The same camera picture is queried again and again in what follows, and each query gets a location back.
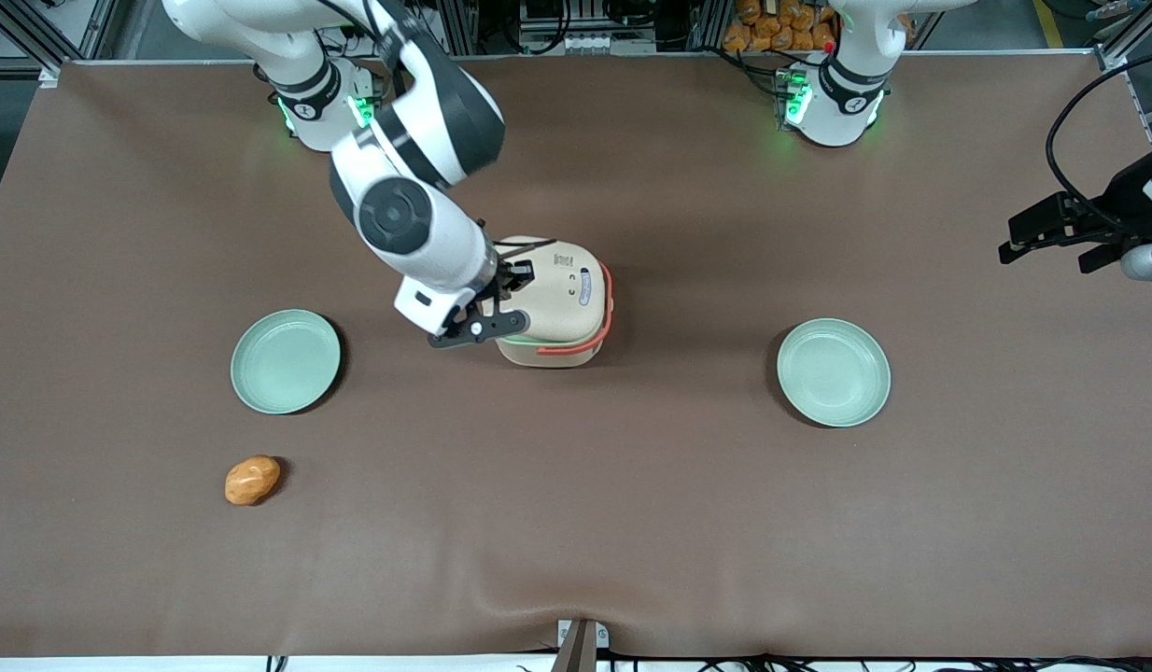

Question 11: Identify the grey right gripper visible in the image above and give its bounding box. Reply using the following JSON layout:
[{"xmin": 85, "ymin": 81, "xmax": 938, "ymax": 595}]
[{"xmin": 394, "ymin": 260, "xmax": 537, "ymax": 349}]

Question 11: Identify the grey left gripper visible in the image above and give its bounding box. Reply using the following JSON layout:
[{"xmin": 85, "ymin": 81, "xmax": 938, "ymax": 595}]
[{"xmin": 998, "ymin": 190, "xmax": 1152, "ymax": 285}]

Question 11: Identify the cream rice cooker orange handle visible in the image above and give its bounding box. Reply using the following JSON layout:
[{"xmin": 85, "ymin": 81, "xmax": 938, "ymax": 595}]
[{"xmin": 486, "ymin": 235, "xmax": 615, "ymax": 369}]

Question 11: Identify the light green plate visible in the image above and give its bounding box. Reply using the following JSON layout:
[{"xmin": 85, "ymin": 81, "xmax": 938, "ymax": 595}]
[
  {"xmin": 231, "ymin": 309, "xmax": 342, "ymax": 415},
  {"xmin": 777, "ymin": 318, "xmax": 892, "ymax": 428}
]

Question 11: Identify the brown table mat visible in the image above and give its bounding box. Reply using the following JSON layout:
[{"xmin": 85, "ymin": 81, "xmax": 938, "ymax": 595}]
[{"xmin": 0, "ymin": 54, "xmax": 1152, "ymax": 660}]

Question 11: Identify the orange-brown bread roll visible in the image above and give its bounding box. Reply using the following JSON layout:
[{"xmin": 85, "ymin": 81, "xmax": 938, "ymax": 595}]
[{"xmin": 225, "ymin": 455, "xmax": 282, "ymax": 507}]

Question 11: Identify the bag of orange bread rolls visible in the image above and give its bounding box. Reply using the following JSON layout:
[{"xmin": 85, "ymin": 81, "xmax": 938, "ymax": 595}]
[{"xmin": 723, "ymin": 0, "xmax": 840, "ymax": 53}]

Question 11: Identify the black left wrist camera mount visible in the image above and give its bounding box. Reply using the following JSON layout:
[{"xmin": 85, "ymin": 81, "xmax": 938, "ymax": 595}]
[{"xmin": 1095, "ymin": 140, "xmax": 1152, "ymax": 245}]

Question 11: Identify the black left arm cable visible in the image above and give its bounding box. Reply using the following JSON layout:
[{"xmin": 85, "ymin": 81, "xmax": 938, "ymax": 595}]
[{"xmin": 1047, "ymin": 60, "xmax": 1152, "ymax": 236}]

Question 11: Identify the aluminium frame post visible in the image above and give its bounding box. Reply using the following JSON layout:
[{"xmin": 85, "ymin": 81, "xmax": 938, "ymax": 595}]
[
  {"xmin": 1093, "ymin": 0, "xmax": 1152, "ymax": 72},
  {"xmin": 0, "ymin": 0, "xmax": 121, "ymax": 87}
]

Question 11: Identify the grey metal camera bracket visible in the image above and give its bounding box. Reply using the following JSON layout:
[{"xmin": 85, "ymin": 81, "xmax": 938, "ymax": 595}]
[{"xmin": 550, "ymin": 619, "xmax": 611, "ymax": 672}]

